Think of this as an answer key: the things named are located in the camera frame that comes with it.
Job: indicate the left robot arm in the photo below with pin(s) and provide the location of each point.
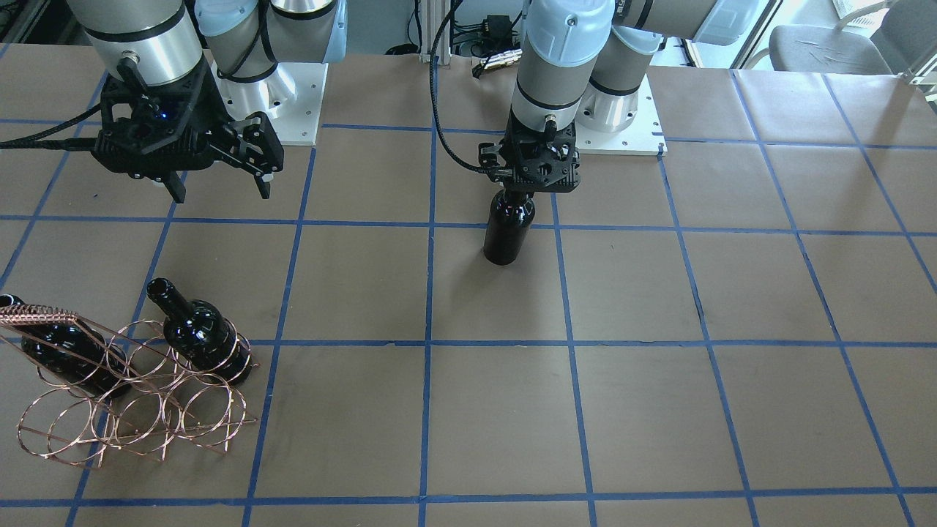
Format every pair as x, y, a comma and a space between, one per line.
583, 63

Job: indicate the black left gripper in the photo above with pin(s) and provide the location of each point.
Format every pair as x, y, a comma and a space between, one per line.
486, 156

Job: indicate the aluminium frame post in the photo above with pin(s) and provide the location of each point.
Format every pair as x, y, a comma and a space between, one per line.
434, 39

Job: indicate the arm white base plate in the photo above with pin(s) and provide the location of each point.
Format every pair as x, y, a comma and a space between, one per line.
291, 96
631, 126

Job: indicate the grey office chair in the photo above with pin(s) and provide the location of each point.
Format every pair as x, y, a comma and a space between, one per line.
903, 44

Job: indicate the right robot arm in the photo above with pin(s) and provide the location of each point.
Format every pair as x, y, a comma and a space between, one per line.
243, 41

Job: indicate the dark wine bottle in basket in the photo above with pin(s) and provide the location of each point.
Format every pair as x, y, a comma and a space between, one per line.
200, 333

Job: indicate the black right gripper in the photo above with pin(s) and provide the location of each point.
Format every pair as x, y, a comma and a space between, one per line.
210, 105

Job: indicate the dark wine bottle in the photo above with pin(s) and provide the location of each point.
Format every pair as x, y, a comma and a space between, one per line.
200, 333
510, 217

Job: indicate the copper wire wine basket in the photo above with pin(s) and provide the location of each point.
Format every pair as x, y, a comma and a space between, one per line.
169, 402

